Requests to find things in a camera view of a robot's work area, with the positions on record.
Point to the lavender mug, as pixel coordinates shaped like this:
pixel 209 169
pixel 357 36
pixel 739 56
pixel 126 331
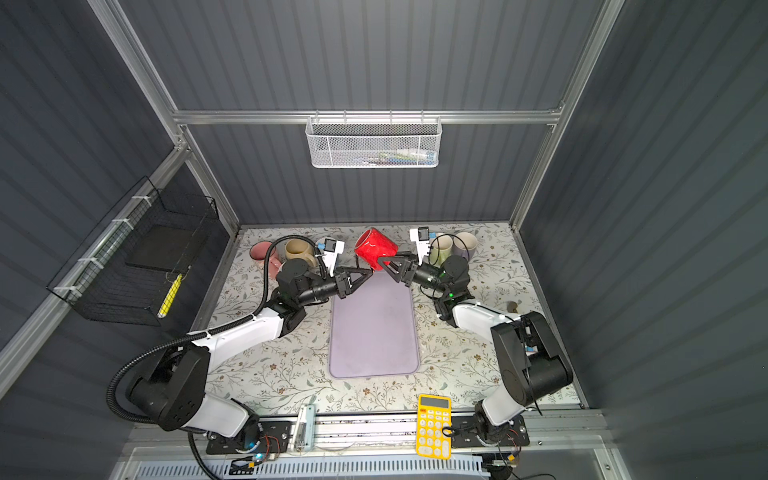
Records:
pixel 465 245

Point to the yellow calculator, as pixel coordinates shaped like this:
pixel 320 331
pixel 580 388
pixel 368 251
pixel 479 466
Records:
pixel 433 415

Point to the yellow marker in basket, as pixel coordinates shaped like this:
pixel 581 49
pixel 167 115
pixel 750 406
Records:
pixel 170 297

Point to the items in white basket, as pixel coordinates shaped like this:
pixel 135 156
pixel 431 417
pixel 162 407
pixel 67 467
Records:
pixel 401 157

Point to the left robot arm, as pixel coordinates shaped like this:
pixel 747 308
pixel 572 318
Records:
pixel 166 385

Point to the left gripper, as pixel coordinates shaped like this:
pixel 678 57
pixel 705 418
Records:
pixel 343 284

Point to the black wire basket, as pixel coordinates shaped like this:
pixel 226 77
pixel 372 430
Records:
pixel 133 271

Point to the beige speckled mug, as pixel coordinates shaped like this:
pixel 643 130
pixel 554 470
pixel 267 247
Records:
pixel 298 249

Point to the green mug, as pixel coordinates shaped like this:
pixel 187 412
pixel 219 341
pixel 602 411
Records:
pixel 441 248

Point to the white wire basket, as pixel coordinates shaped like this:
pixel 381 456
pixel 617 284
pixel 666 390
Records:
pixel 337 145

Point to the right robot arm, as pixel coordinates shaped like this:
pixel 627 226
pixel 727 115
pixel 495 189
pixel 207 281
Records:
pixel 531 361

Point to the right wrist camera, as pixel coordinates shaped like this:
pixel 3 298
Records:
pixel 421 236

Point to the lavender tray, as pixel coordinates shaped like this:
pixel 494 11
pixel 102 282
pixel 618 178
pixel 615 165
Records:
pixel 373 331

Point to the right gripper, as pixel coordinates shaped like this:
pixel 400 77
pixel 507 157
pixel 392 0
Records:
pixel 409 272

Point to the red mug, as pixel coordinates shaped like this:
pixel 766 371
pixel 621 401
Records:
pixel 373 244

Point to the black pad in basket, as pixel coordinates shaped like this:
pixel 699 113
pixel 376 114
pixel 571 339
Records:
pixel 166 249

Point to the pink ghost mug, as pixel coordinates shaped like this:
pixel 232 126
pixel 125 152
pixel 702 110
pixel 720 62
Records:
pixel 259 253

